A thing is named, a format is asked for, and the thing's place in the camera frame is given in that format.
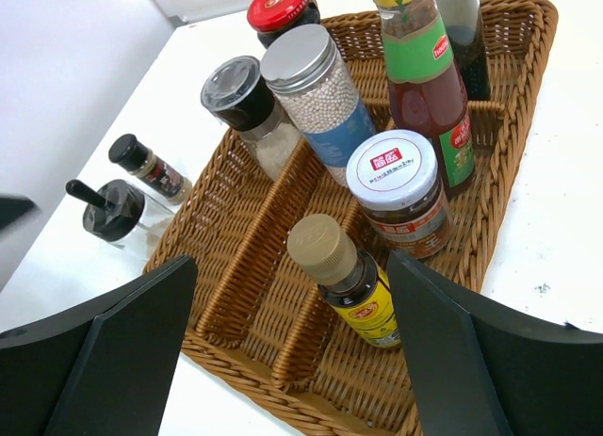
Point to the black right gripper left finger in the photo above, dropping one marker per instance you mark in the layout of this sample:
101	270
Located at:
102	367

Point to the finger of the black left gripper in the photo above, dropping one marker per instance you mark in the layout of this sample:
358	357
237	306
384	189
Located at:
13	208

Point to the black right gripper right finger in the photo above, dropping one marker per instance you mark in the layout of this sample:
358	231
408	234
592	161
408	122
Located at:
478	367

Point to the clear glass shaker jar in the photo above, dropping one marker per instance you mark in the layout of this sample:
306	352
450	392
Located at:
122	215

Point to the small black pepper grinder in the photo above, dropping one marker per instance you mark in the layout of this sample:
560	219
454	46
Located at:
140	161

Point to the yellow label sesame oil bottle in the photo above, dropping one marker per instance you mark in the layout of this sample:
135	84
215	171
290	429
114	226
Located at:
349	279

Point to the white lid red label jar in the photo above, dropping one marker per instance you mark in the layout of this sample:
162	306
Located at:
394	176

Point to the clear salt grinder black top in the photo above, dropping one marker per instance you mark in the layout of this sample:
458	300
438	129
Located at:
237	94

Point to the green label chili sauce bottle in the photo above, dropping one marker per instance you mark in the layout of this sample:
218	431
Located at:
426	91

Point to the silver lid white pepper jar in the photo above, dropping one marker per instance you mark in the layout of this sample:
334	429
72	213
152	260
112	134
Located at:
307	74

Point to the red lid chili sauce jar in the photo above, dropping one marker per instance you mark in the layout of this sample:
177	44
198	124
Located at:
270	19

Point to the tall dark soy sauce bottle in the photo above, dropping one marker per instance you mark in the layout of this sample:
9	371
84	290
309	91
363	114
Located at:
463	22

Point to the brown wicker divided basket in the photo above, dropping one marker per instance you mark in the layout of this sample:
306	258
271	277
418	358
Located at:
256	320

